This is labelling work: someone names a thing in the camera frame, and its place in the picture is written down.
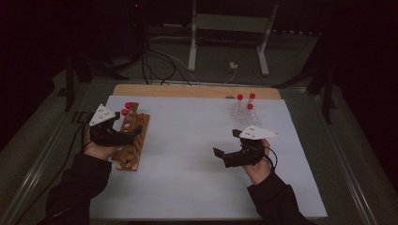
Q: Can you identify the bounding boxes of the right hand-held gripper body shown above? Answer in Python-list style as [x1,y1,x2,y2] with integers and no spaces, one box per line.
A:
[222,125,280,169]

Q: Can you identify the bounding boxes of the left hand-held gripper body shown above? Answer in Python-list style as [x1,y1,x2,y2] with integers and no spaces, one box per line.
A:
[88,103,136,148]

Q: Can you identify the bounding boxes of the clear tubes with red caps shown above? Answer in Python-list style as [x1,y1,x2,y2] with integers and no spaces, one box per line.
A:
[229,99,264,129]

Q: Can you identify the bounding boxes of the wooden test tube rack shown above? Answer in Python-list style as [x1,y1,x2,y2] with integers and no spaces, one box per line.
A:
[111,101,151,173]

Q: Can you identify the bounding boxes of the person's left hand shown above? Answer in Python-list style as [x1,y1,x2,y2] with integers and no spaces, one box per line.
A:
[84,127,118,161]

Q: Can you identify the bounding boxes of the person's right hand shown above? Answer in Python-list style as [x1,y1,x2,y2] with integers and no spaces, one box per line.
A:
[242,139,273,186]

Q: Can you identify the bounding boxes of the white table sheet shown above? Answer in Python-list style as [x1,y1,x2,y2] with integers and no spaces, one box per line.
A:
[89,95,329,219]

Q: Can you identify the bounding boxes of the black floor stand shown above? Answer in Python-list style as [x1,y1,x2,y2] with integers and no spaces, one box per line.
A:
[57,55,130,113]
[271,55,337,125]

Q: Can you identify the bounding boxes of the grey metal stand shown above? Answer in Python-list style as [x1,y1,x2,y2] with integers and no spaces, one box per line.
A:
[187,0,280,77]

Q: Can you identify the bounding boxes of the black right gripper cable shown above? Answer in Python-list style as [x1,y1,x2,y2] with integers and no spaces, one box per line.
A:
[264,144,280,172]

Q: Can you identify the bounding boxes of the black floor cables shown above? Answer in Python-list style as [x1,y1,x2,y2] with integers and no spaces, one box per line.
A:
[137,31,192,87]

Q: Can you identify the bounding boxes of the white floor cable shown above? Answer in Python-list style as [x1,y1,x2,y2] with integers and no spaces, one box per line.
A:
[149,67,237,87]

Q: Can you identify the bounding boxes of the grey metal table frame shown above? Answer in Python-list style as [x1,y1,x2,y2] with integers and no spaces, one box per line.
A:
[0,78,398,225]

